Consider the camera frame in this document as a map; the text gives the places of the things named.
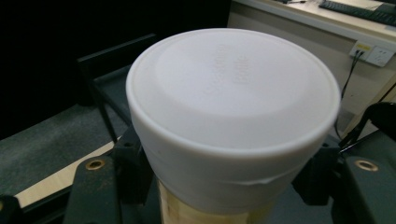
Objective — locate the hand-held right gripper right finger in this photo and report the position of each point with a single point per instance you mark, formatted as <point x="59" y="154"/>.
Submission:
<point x="364" y="193"/>

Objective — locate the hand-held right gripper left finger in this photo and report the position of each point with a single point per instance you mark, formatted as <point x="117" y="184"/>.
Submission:
<point x="93" y="193"/>

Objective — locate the black metal shelf rack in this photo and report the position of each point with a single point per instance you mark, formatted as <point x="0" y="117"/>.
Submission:
<point x="109" y="77"/>

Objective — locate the amber jar with white lid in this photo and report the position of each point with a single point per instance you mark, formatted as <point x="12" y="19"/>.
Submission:
<point x="232" y="118"/>

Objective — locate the black curtain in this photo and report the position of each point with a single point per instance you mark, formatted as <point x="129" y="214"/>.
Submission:
<point x="77" y="28"/>

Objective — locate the black keyboard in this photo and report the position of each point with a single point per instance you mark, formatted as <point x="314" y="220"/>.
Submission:
<point x="358" y="11"/>

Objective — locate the white wall socket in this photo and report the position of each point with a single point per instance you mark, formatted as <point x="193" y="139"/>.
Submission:
<point x="372" y="53"/>

